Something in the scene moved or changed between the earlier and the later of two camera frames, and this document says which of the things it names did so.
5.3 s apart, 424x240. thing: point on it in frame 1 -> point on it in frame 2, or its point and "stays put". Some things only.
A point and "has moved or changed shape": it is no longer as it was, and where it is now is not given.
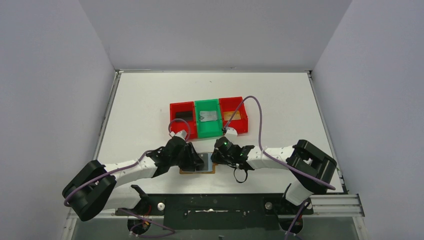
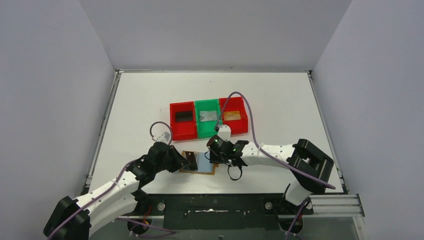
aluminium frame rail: [320, 206] stays put
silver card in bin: [206, 116] stays put
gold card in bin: [228, 115] stays put
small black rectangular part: [204, 156] has moved or changed shape
